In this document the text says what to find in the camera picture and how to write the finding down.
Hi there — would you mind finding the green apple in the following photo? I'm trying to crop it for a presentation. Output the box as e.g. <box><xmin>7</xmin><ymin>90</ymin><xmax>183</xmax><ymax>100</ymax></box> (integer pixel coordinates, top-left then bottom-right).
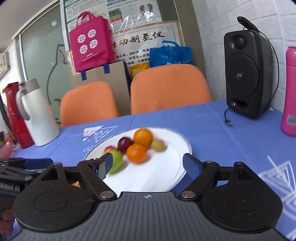
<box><xmin>102</xmin><ymin>149</ymin><xmax>123</xmax><ymax>174</ymax></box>

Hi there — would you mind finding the small red peach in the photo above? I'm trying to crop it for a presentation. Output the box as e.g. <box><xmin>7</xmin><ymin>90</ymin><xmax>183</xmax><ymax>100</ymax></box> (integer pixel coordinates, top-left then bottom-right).
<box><xmin>103</xmin><ymin>145</ymin><xmax>117</xmax><ymax>153</ymax></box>

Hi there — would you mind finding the dark red plum back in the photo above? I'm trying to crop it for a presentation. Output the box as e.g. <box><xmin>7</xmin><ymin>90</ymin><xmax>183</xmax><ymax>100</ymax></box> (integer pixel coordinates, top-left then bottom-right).
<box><xmin>117</xmin><ymin>137</ymin><xmax>134</xmax><ymax>154</ymax></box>

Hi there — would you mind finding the orange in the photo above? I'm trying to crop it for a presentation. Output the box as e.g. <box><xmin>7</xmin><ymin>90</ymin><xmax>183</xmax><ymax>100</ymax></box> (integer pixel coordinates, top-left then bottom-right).
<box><xmin>126</xmin><ymin>144</ymin><xmax>147</xmax><ymax>164</ymax></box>
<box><xmin>133</xmin><ymin>128</ymin><xmax>154</xmax><ymax>149</ymax></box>

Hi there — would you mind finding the small tan kiwi fruit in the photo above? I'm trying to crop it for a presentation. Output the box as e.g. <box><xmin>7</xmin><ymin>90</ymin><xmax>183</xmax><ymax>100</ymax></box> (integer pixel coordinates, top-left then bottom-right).
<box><xmin>151</xmin><ymin>139</ymin><xmax>166</xmax><ymax>152</ymax></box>

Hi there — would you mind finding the large orange tangerine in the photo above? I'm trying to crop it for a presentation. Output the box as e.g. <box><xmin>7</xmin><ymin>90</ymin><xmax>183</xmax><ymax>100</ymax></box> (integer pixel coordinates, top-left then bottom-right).
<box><xmin>72</xmin><ymin>181</ymin><xmax>80</xmax><ymax>188</ymax></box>

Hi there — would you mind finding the left hand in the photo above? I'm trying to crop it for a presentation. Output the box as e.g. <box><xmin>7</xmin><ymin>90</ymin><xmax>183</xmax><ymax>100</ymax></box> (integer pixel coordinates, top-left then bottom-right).
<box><xmin>0</xmin><ymin>208</ymin><xmax>15</xmax><ymax>236</ymax></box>

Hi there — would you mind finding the pink glass bowl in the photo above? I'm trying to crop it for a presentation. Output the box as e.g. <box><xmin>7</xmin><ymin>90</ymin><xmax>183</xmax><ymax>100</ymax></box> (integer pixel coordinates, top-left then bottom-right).
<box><xmin>0</xmin><ymin>131</ymin><xmax>14</xmax><ymax>159</ymax></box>

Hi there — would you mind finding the white thermos jug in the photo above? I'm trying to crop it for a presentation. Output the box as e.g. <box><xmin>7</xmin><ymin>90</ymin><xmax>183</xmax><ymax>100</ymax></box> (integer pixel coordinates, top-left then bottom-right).
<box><xmin>16</xmin><ymin>78</ymin><xmax>60</xmax><ymax>147</ymax></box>

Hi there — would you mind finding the left orange chair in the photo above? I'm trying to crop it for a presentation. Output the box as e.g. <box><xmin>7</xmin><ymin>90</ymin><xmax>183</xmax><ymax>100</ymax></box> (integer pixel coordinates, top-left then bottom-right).
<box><xmin>60</xmin><ymin>81</ymin><xmax>119</xmax><ymax>127</ymax></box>

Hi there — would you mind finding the orange chair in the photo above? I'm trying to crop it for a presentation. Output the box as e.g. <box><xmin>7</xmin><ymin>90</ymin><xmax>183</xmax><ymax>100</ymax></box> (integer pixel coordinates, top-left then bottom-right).
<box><xmin>60</xmin><ymin>81</ymin><xmax>119</xmax><ymax>127</ymax></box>
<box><xmin>130</xmin><ymin>64</ymin><xmax>212</xmax><ymax>114</ymax></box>

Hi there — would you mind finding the red thermos jug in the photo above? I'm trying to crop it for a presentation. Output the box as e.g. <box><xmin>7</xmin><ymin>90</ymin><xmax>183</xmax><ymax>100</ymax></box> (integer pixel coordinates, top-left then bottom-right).
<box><xmin>3</xmin><ymin>82</ymin><xmax>34</xmax><ymax>149</ymax></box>

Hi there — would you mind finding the right orange chair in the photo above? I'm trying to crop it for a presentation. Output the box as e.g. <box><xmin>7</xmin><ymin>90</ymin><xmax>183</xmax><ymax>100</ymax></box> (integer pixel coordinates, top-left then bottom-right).
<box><xmin>130</xmin><ymin>64</ymin><xmax>212</xmax><ymax>114</ymax></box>

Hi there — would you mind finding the brown paper bag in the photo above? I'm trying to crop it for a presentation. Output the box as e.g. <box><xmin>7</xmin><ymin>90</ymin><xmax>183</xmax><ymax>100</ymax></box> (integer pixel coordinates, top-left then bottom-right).
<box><xmin>71</xmin><ymin>61</ymin><xmax>131</xmax><ymax>116</ymax></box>

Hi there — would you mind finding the pink thermos bottle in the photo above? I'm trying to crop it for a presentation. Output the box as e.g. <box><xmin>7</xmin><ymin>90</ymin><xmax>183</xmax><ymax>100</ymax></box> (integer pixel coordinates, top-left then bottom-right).
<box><xmin>281</xmin><ymin>47</ymin><xmax>295</xmax><ymax>136</ymax></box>

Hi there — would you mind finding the yellow snack bag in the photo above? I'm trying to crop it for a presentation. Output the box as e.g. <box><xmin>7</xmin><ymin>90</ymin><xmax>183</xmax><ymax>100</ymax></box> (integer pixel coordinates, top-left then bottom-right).
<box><xmin>129</xmin><ymin>62</ymin><xmax>149</xmax><ymax>79</ymax></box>

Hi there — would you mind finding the black speaker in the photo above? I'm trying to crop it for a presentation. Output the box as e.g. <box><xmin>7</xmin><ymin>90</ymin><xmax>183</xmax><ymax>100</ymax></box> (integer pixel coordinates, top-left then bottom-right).
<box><xmin>224</xmin><ymin>30</ymin><xmax>273</xmax><ymax>118</ymax></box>

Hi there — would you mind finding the blue tote bag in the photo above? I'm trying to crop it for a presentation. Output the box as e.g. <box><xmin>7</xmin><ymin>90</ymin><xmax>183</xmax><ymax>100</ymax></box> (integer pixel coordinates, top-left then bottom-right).
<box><xmin>149</xmin><ymin>40</ymin><xmax>194</xmax><ymax>68</ymax></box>

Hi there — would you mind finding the magenta tote bag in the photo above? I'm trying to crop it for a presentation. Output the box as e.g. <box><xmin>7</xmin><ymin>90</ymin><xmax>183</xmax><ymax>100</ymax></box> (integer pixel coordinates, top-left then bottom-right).
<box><xmin>69</xmin><ymin>11</ymin><xmax>115</xmax><ymax>72</ymax></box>

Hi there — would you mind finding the white calligraphy poster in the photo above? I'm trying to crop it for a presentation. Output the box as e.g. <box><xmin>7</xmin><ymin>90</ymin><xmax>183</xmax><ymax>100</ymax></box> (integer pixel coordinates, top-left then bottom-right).
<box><xmin>112</xmin><ymin>21</ymin><xmax>184</xmax><ymax>66</ymax></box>

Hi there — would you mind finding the top wall chart poster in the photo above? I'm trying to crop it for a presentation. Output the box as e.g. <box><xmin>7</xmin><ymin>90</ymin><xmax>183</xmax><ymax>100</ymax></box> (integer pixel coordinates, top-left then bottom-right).
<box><xmin>64</xmin><ymin>0</ymin><xmax>162</xmax><ymax>33</ymax></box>

